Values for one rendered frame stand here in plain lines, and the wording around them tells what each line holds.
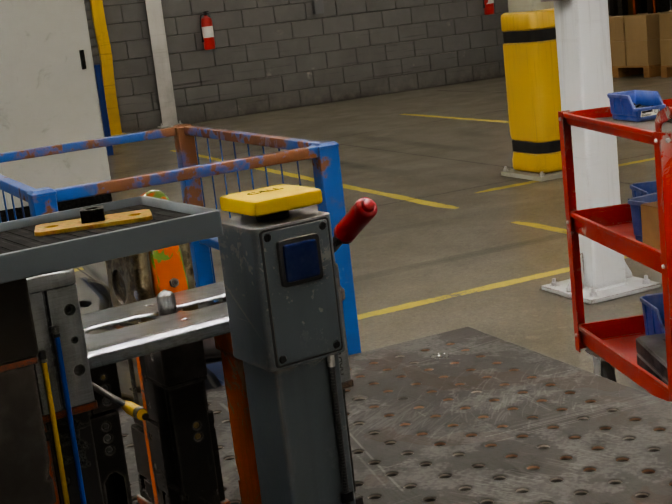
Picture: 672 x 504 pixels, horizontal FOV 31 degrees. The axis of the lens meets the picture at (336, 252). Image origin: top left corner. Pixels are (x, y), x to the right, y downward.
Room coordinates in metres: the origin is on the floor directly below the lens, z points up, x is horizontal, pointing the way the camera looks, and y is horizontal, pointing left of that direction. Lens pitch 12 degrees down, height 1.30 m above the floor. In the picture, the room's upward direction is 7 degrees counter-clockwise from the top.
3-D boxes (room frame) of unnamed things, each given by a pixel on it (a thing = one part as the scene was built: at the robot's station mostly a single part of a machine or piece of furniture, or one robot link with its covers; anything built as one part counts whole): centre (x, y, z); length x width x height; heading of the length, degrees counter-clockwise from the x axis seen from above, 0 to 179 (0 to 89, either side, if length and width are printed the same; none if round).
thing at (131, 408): (0.95, 0.20, 1.00); 0.12 x 0.01 x 0.01; 31
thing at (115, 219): (0.87, 0.17, 1.17); 0.08 x 0.04 x 0.01; 101
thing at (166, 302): (1.24, 0.18, 1.00); 0.02 x 0.02 x 0.04
